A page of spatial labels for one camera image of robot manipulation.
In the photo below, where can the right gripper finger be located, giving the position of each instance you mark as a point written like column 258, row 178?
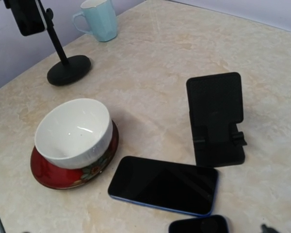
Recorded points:
column 267, row 229

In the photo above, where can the silver-edged black smartphone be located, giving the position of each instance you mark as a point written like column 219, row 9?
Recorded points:
column 29, row 16

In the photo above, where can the white ceramic bowl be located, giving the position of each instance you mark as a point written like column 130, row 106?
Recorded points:
column 74, row 134

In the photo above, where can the light blue mug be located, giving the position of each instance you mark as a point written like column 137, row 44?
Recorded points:
column 101, row 19

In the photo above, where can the red floral plate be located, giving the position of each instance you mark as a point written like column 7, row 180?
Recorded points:
column 58, row 178

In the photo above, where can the left black smartphone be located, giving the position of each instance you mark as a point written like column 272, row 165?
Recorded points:
column 180, row 188

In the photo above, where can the blue-edged black smartphone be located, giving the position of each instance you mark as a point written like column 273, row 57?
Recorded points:
column 211, row 224

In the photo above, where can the black pole phone stand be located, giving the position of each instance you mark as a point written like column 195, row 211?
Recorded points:
column 69, row 69

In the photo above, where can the black folding phone stand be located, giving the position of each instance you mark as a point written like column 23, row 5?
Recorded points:
column 215, row 109

